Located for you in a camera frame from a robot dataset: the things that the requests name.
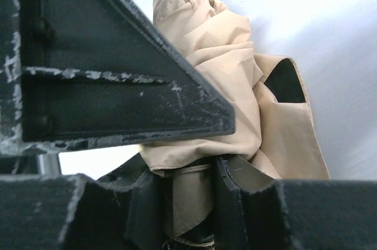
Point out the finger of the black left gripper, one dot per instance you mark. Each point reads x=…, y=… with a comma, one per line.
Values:
x=99, y=70

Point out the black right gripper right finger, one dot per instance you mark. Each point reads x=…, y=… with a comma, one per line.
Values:
x=255, y=211

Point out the beige and black folding umbrella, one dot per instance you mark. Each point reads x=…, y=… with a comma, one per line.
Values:
x=274, y=124

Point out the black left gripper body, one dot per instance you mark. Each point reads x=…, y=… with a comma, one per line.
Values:
x=19, y=156

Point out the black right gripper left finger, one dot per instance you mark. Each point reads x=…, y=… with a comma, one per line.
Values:
x=121, y=210

